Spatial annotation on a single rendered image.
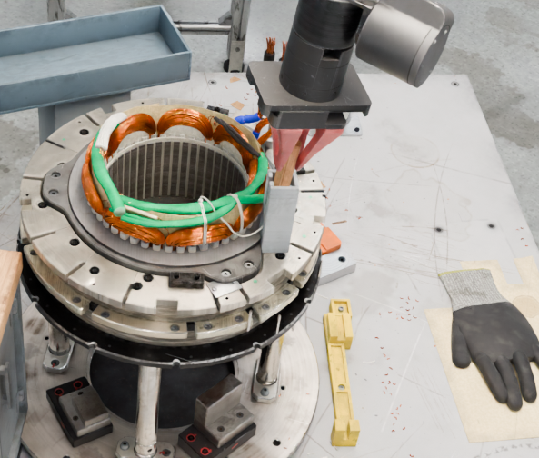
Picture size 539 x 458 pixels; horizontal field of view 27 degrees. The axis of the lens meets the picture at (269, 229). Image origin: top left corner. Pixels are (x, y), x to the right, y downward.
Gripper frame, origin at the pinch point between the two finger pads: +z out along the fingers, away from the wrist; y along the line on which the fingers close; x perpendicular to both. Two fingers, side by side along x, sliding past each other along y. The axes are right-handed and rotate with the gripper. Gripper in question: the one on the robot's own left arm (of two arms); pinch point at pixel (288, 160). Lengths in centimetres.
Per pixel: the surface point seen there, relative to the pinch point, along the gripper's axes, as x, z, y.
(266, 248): -1.2, 10.7, -0.2
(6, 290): 0.8, 16.9, -25.3
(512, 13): 186, 104, 151
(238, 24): 168, 99, 57
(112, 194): 3.1, 6.6, -15.6
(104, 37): 45.7, 18.3, -8.0
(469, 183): 37, 38, 49
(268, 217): -1.2, 6.4, -0.9
